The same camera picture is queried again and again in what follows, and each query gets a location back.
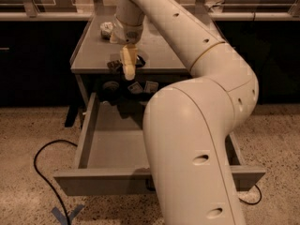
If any metal drawer handle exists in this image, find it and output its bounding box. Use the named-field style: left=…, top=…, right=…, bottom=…
left=145, top=179, right=156, bottom=191

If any white label card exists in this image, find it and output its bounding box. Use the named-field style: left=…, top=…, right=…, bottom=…
left=144, top=81, right=158, bottom=94
left=127, top=82, right=143, bottom=95

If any open grey top drawer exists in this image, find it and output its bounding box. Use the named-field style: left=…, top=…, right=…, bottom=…
left=54, top=89, right=265, bottom=197

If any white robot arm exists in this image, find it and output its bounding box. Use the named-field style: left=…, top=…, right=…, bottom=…
left=115, top=0, right=259, bottom=225

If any black floor cable left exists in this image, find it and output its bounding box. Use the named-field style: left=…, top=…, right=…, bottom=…
left=33, top=139, right=79, bottom=225

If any white label card left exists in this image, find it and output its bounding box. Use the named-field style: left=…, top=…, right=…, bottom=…
left=127, top=82, right=143, bottom=95

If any round grey object under table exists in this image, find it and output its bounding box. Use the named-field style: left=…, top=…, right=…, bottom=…
left=102, top=81, right=119, bottom=93

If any grey cabinet table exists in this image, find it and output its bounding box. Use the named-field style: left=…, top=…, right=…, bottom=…
left=69, top=5, right=242, bottom=111

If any black floor cable right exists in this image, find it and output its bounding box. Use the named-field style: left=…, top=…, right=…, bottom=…
left=238, top=184, right=263, bottom=206

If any white label card right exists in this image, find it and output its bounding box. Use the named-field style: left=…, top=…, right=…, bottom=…
left=144, top=81, right=158, bottom=94

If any blue tape cross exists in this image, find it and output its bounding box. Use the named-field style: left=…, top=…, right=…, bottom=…
left=51, top=204, right=84, bottom=225

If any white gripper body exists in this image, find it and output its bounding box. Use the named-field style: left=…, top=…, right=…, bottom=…
left=110, top=15, right=144, bottom=45

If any black floor cable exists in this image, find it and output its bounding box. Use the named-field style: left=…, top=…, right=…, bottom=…
left=238, top=184, right=263, bottom=206
left=33, top=139, right=79, bottom=225

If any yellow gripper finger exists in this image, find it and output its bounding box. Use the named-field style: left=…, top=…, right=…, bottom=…
left=120, top=44, right=138, bottom=81

